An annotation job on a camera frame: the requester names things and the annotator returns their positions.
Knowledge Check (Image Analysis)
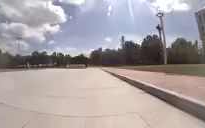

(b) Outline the low white wall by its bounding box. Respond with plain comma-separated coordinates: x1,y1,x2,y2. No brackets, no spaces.
65,63,88,69

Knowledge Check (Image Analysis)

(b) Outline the row of dark trees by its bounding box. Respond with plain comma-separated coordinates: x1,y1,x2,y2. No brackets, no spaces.
0,34,204,69

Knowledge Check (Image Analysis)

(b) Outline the tall pale lamp pole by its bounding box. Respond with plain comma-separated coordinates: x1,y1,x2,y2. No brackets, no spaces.
155,12,168,65

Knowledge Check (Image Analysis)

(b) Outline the grey concrete kerb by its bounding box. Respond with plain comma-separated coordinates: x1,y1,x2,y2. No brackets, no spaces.
101,68,205,126

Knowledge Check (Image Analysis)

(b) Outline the pale concrete slab plaza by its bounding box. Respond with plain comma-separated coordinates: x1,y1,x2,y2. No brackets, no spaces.
0,67,205,128

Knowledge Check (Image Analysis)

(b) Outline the reddish brick path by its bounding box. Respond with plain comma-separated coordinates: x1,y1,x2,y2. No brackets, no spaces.
104,67,205,106

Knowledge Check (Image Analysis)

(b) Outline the tall chimney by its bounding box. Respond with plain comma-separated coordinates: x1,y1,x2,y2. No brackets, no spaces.
120,35,125,46

